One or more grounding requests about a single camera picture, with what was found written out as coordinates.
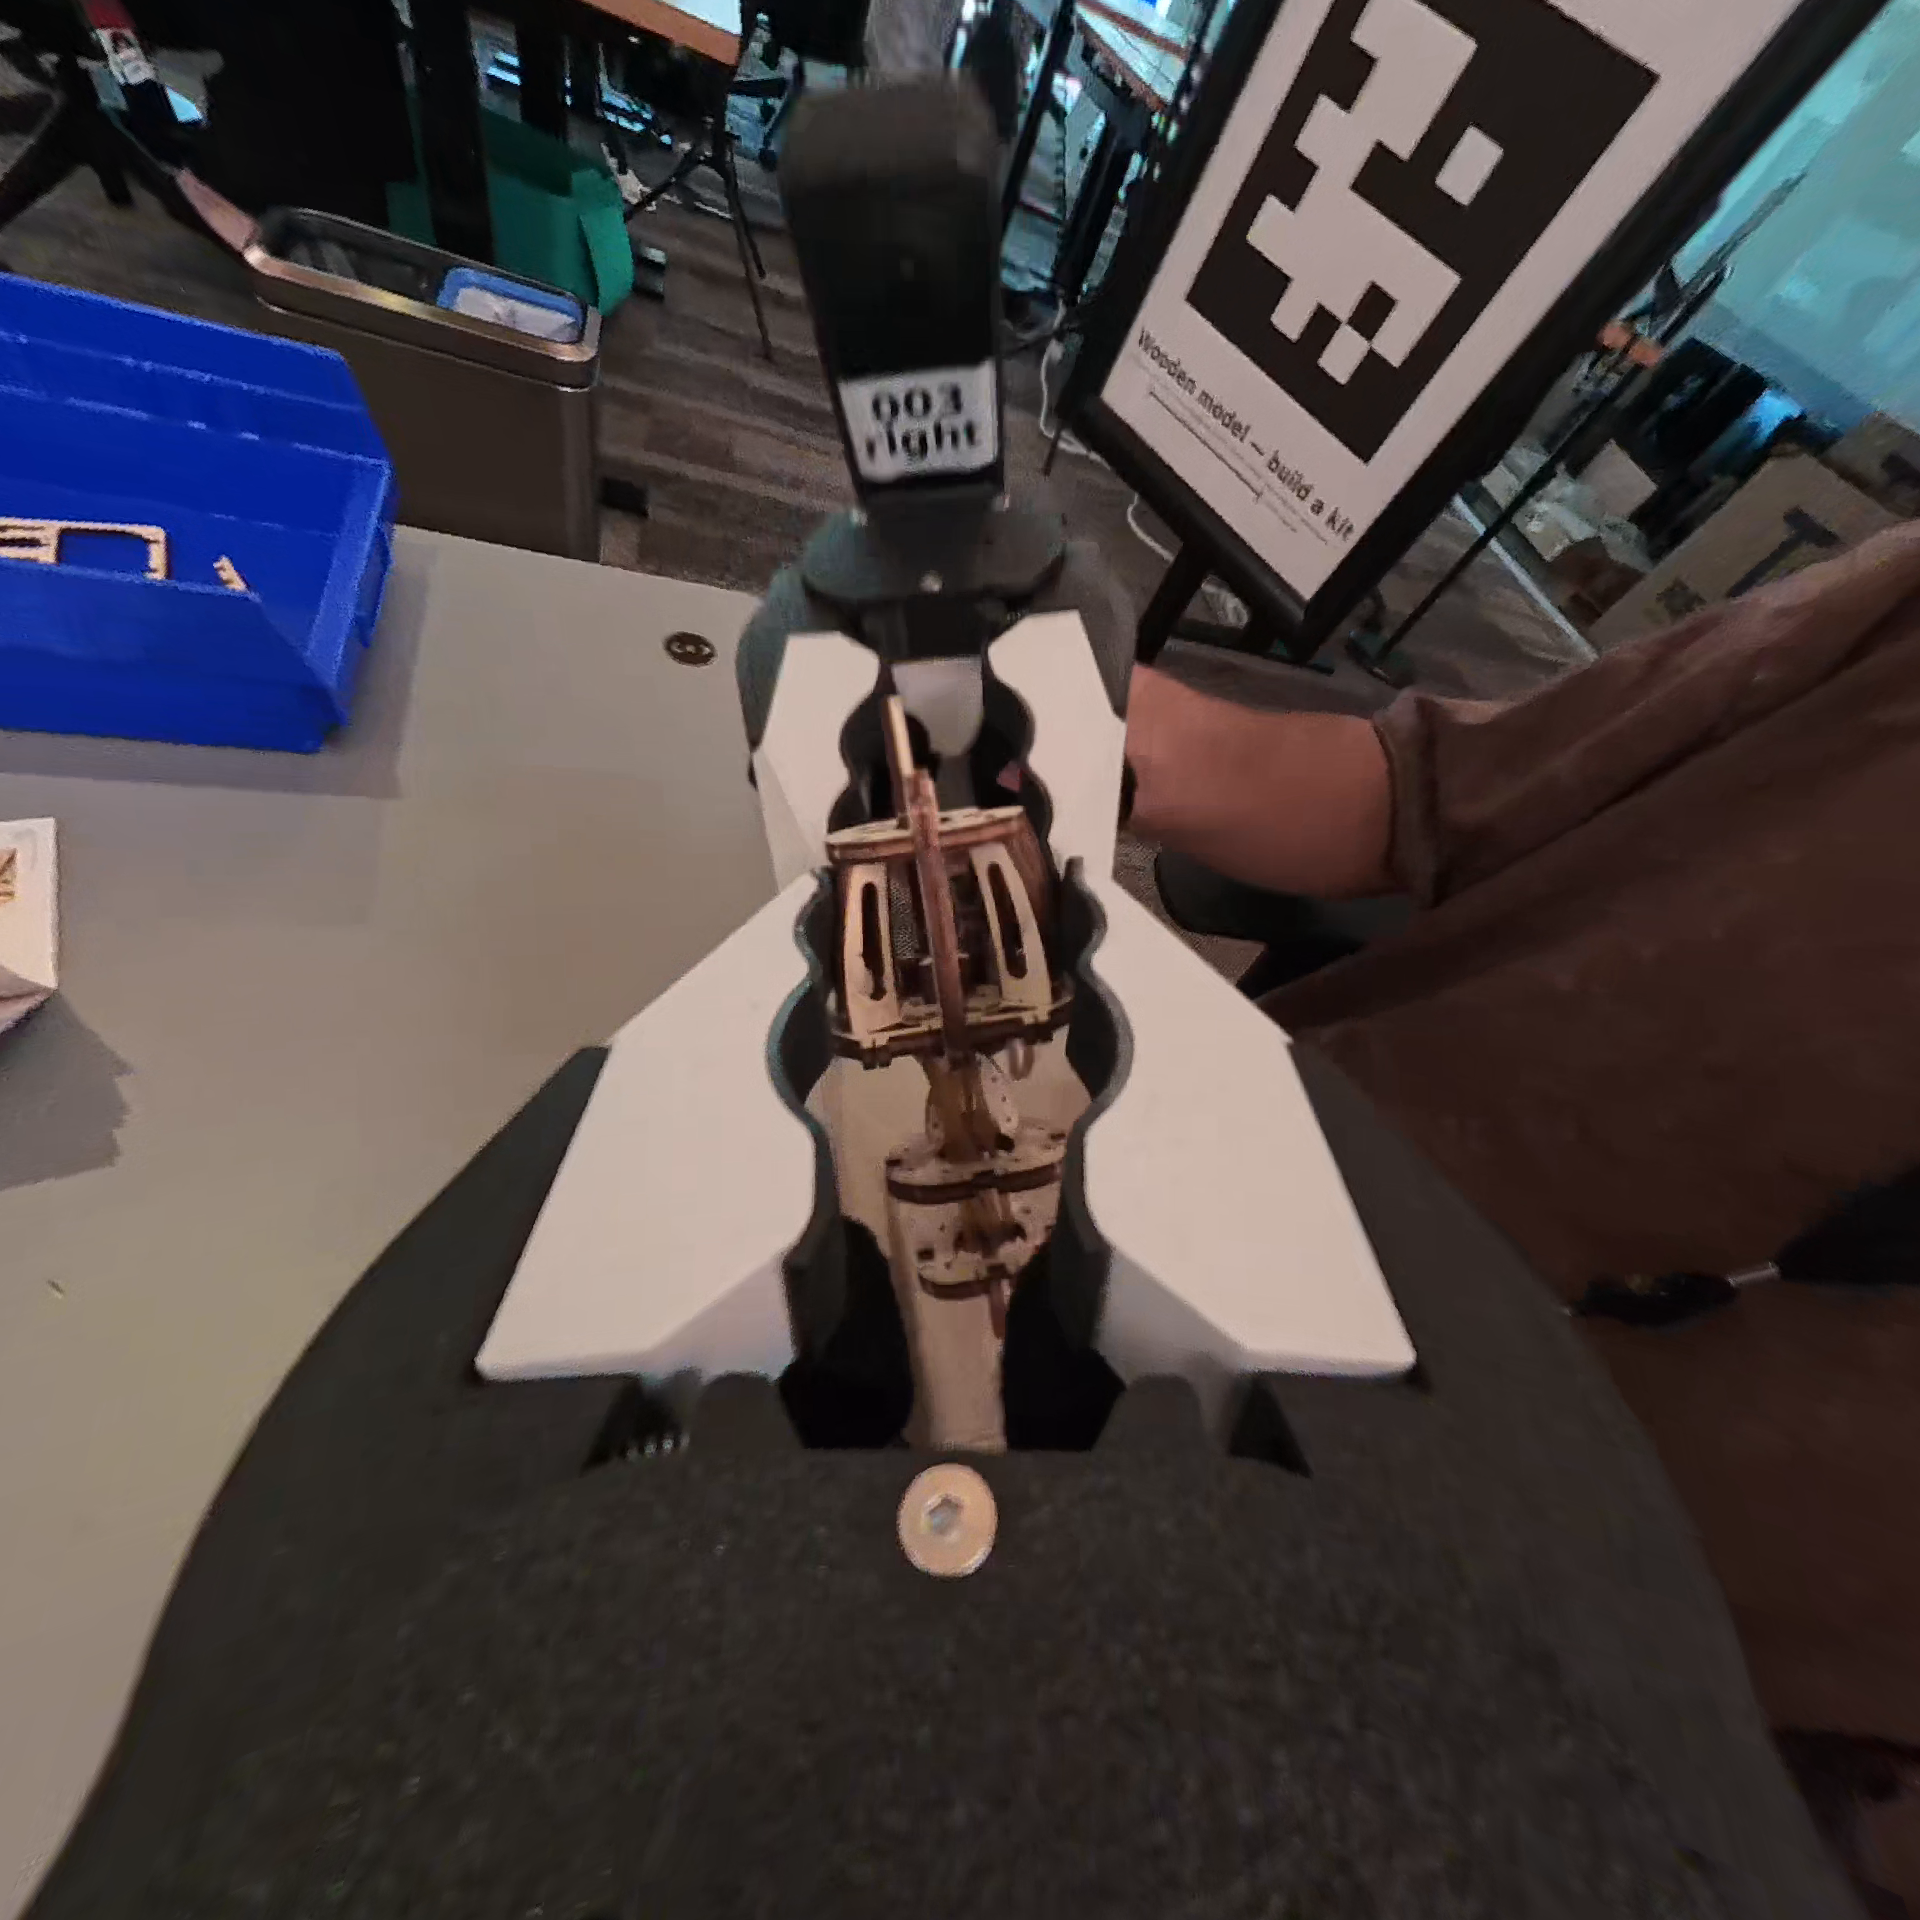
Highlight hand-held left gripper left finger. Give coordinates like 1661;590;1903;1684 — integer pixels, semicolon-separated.
475;865;916;1451

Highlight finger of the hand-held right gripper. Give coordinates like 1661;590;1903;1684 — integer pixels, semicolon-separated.
746;628;890;890
987;608;1132;904

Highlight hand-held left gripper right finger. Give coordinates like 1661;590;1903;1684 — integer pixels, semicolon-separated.
1006;855;1420;1451

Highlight wooden tower model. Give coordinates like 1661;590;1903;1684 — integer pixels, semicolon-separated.
821;693;1084;1344

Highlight person's right forearm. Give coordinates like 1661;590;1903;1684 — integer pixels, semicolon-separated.
1125;664;1396;901

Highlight white model kit box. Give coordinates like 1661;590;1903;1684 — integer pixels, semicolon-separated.
0;816;63;996

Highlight green plastic bin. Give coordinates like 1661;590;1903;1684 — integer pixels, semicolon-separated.
386;106;635;320

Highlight metal trash bin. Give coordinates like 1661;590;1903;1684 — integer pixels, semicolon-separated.
245;206;604;560

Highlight white marker sign board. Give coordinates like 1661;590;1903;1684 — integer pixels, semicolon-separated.
1056;0;1891;661

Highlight cardboard box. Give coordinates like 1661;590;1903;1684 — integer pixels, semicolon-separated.
1582;447;1920;649

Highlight blue plastic bin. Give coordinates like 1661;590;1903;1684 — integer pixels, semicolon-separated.
0;269;399;755

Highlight wooden frame part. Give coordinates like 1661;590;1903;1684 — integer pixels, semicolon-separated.
0;518;168;582

